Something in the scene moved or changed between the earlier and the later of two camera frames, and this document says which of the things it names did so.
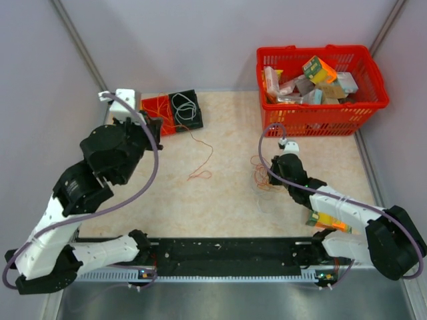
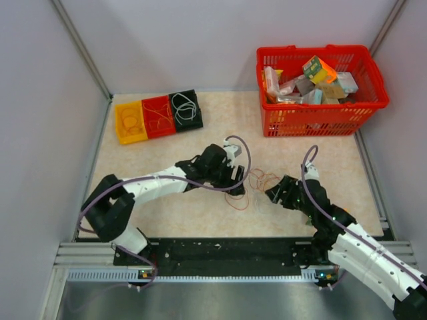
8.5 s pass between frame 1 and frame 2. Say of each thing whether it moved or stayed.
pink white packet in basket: stayed
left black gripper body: moved
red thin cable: moved
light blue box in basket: stayed
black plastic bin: stayed
